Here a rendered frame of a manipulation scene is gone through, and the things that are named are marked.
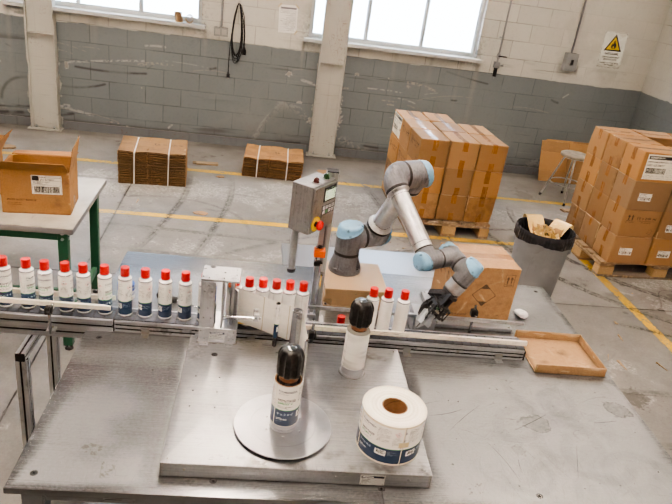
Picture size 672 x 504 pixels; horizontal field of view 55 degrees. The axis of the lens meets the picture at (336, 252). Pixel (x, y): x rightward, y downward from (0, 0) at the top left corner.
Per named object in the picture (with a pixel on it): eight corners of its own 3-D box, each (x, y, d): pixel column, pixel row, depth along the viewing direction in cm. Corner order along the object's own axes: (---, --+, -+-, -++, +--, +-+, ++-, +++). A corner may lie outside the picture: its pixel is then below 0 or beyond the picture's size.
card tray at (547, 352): (534, 372, 259) (537, 364, 257) (513, 337, 282) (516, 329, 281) (604, 377, 262) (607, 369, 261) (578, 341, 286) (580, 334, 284)
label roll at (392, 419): (428, 462, 197) (437, 424, 191) (367, 469, 190) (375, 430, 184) (404, 419, 214) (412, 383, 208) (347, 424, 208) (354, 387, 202)
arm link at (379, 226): (349, 233, 303) (401, 154, 263) (374, 230, 311) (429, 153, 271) (359, 254, 298) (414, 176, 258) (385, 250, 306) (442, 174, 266)
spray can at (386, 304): (375, 336, 259) (384, 291, 250) (374, 329, 263) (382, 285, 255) (388, 336, 259) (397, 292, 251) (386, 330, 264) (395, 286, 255)
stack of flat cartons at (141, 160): (116, 183, 614) (116, 150, 601) (123, 165, 662) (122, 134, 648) (186, 187, 628) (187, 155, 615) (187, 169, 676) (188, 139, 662)
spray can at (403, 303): (391, 337, 259) (400, 293, 250) (389, 330, 264) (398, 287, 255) (404, 338, 260) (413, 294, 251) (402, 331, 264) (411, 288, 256)
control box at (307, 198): (287, 228, 243) (292, 180, 235) (311, 216, 257) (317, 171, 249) (309, 236, 239) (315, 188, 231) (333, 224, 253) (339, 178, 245)
